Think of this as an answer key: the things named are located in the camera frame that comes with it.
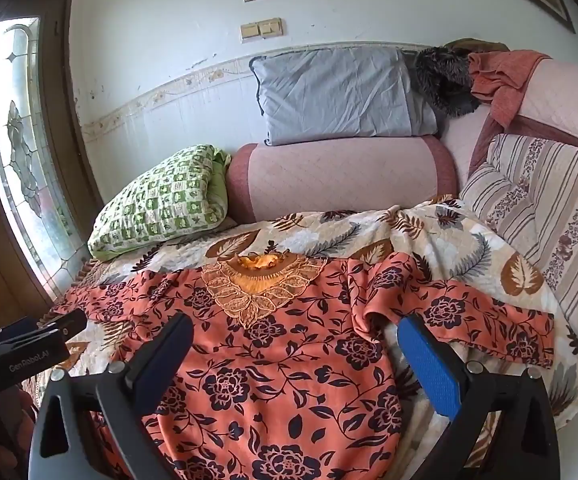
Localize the green patterned pillow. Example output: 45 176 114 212
87 144 232 262

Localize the grey pillow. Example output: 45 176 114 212
249 46 440 147

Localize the salmon knit cloth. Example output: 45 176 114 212
468 50 552 128

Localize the dark furry cloth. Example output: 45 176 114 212
409 46 481 119

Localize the beige wall switch panel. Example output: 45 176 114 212
240 18 286 42

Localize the stained glass door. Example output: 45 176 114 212
0 0 100 333

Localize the orange floral blouse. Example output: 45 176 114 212
44 251 556 480

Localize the leaf print quilted blanket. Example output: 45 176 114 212
21 194 578 480

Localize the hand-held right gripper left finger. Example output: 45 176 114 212
30 312 194 480

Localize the olive brown cloth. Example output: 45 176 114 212
443 38 511 54

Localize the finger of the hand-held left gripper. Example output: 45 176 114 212
44 308 88 336

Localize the striped floral cushion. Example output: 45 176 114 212
458 133 578 370

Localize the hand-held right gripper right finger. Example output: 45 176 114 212
397 313 557 480

